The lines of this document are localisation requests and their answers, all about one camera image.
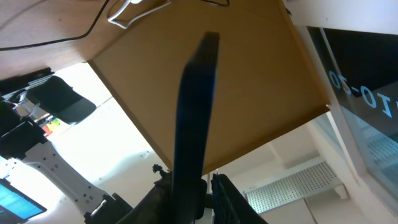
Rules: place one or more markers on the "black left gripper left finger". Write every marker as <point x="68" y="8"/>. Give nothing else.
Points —
<point x="154" y="208"/>

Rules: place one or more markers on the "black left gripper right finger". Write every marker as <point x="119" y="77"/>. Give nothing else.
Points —
<point x="230" y="207"/>

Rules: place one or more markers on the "blue Galaxy smartphone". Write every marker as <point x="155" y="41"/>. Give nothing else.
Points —
<point x="194" y="107"/>

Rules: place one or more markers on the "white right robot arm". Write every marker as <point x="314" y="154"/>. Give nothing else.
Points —
<point x="22" y="138"/>

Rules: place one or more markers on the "perforated metal shelf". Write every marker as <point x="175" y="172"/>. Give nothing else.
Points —
<point x="305" y="183"/>

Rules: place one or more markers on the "laptop screen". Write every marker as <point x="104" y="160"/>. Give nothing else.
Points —
<point x="17" y="207"/>

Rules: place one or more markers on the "glass door with lettering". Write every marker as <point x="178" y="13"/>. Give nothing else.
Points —
<point x="362" y="70"/>

